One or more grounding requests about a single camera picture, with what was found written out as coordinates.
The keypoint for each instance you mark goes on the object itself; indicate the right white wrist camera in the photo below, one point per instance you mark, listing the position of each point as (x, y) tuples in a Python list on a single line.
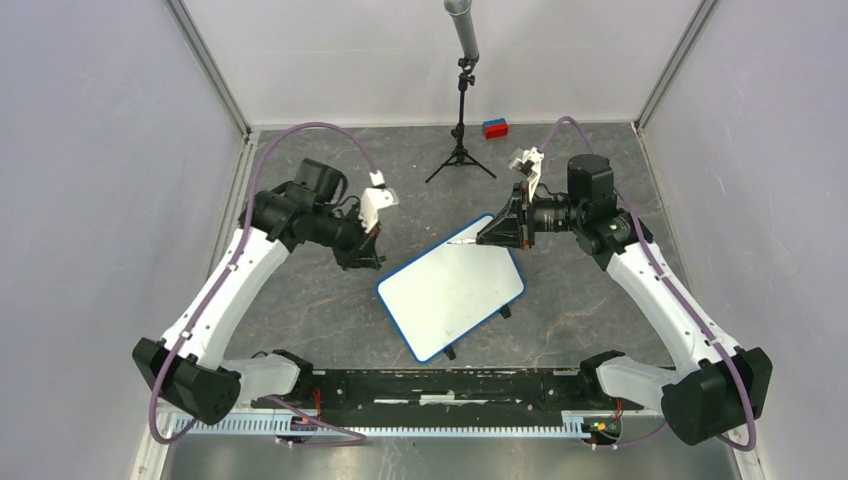
[(528, 162)]

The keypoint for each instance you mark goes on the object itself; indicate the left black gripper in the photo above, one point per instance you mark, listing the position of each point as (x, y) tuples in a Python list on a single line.
[(362, 254)]

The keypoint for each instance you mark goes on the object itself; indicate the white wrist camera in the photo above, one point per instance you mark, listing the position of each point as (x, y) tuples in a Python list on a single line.
[(528, 162), (374, 199)]

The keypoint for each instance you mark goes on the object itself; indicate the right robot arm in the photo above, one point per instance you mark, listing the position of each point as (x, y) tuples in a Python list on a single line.
[(717, 388)]

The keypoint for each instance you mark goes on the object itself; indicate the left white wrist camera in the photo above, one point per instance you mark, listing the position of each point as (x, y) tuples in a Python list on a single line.
[(374, 199)]

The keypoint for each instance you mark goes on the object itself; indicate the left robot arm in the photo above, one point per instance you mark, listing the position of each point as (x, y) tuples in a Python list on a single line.
[(186, 366)]

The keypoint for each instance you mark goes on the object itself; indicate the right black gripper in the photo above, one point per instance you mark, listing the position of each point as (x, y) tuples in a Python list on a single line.
[(509, 227)]

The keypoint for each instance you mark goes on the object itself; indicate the red and blue eraser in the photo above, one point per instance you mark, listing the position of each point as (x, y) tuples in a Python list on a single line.
[(495, 128)]

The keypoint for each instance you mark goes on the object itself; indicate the silver microphone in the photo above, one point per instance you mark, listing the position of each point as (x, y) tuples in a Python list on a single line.
[(460, 14)]

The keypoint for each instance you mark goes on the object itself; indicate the blue-framed whiteboard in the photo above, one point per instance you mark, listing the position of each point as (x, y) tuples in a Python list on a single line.
[(444, 293)]

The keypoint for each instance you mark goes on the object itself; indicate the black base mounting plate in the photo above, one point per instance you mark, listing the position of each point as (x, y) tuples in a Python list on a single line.
[(453, 398)]

